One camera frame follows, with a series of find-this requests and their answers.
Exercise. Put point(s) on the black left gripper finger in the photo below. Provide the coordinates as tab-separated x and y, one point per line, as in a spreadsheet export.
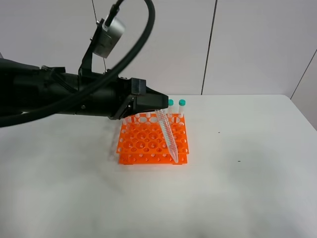
148	100

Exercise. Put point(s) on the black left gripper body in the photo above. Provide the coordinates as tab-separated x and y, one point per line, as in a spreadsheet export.
124	93

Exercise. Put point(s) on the clear conical test tube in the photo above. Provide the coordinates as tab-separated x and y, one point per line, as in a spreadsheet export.
168	135

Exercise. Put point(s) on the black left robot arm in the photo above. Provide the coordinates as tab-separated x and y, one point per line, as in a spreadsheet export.
26	88

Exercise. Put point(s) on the test tube front left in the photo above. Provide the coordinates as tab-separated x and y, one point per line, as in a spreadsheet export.
125	123

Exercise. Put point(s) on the orange test tube rack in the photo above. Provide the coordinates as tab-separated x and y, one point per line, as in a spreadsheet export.
144	143

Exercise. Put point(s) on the black camera bracket left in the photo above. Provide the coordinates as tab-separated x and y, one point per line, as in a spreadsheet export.
85	68

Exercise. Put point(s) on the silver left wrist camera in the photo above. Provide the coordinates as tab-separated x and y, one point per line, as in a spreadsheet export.
107	37

